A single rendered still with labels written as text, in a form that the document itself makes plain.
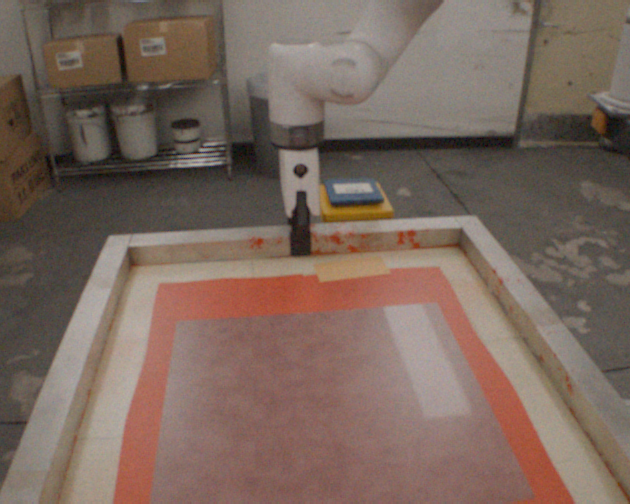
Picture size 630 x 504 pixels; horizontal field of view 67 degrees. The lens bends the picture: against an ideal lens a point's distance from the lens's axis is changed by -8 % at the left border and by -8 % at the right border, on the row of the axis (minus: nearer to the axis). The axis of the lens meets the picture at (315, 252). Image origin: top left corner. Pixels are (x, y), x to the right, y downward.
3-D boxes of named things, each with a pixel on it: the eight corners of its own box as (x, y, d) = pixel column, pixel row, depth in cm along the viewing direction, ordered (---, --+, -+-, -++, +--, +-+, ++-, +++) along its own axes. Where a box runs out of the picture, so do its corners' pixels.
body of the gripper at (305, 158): (329, 142, 66) (328, 219, 72) (319, 120, 75) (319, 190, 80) (271, 145, 65) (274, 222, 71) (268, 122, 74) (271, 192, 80)
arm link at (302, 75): (387, 39, 64) (375, 49, 56) (384, 117, 69) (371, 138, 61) (277, 35, 67) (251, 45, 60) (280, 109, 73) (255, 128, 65)
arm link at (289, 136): (329, 128, 65) (329, 149, 66) (320, 110, 72) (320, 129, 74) (270, 131, 64) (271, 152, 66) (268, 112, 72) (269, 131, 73)
